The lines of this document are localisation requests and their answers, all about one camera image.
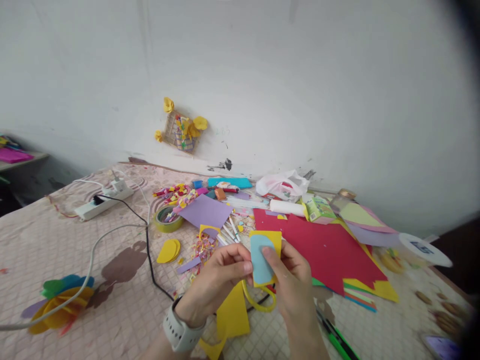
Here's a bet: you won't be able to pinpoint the pastel paper sheets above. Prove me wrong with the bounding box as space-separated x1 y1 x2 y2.
338 202 401 249

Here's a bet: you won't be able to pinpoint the multicoloured paper flower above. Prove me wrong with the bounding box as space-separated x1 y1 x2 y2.
20 274 96 336

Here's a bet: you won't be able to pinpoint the white paper roll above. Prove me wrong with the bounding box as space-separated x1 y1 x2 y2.
268 198 306 218

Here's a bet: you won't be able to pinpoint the stack of coloured paper sheets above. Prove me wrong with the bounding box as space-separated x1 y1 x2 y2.
311 276 401 313

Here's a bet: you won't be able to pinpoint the person's left index finger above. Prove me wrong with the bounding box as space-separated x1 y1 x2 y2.
211 242 251 263

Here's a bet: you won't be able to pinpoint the purple paper strip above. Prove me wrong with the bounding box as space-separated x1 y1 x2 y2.
175 258 206 275

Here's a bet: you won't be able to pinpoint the yellow paper petals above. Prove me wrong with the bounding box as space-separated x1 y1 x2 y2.
155 238 182 265

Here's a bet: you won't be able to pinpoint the cut yellow paper sheet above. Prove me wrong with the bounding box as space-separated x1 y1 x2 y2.
198 281 251 360

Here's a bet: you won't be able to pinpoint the yellow paper arch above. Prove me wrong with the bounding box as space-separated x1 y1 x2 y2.
198 223 223 241

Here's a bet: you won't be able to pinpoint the red paper sheet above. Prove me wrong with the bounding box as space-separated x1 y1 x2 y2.
252 207 389 298

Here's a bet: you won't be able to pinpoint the bunch of white marker pens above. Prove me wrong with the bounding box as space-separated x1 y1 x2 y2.
216 215 245 247

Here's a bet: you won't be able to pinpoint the pink quilted cloth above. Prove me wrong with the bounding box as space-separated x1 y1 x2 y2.
0 161 474 360

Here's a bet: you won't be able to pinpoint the yellow handled scissors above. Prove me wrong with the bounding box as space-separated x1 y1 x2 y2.
241 278 278 314

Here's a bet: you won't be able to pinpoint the shelf with pink paper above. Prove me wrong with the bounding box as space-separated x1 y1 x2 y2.
0 132 50 174

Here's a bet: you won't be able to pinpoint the heap of tiny paper clippings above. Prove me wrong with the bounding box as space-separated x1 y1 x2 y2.
190 231 219 264

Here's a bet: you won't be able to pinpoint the white power strip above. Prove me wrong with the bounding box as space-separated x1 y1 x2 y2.
73 186 135 223

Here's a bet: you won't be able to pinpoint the person's left thumb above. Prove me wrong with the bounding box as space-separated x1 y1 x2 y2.
221 260 254 281

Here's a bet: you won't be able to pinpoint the black cable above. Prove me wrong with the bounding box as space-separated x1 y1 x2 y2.
92 193 177 302

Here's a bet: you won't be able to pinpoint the teal paper block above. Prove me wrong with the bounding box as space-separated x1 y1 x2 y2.
206 176 253 190

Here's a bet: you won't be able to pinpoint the pile of colourful paper scraps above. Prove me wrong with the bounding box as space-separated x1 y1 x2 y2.
152 182 209 212

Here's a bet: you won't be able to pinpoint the white plastic bag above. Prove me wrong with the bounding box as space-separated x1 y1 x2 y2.
255 169 311 200

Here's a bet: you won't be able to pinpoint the light blue paper petal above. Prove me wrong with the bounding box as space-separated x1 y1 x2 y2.
249 235 277 286

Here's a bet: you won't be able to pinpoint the white round lid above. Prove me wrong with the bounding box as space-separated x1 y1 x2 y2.
396 232 454 268

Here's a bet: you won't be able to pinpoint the green carton box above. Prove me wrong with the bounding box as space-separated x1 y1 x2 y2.
301 195 338 225

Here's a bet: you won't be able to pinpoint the glass jar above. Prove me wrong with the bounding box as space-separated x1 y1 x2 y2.
329 188 358 214

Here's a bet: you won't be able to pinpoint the yellow-green tape roll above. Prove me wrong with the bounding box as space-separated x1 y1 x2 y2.
154 205 185 235

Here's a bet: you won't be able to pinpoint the person's left hand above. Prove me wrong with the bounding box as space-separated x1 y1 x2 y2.
175 242 254 328

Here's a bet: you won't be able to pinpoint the white charger plug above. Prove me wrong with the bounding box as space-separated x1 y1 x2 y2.
110 170 129 196

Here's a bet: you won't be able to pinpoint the purple paper sheet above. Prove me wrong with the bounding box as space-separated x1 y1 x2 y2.
178 193 235 229

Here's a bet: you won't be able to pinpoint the small yellow paper piece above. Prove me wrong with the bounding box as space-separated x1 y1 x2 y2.
248 229 283 289

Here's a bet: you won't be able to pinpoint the green handled scissors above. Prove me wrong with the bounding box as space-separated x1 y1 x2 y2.
316 308 360 360

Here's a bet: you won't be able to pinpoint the white cable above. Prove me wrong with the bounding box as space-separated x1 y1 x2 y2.
0 178 152 332

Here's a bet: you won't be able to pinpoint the wall craft with yellow flowers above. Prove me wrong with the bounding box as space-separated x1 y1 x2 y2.
154 96 209 156

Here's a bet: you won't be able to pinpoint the person's right fingers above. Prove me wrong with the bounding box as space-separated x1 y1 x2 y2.
280 239 313 287

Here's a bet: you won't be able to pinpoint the person's right thumb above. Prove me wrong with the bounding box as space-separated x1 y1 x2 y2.
261 246 281 279

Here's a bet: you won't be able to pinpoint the person's right hand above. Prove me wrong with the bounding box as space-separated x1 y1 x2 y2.
261 239 318 320

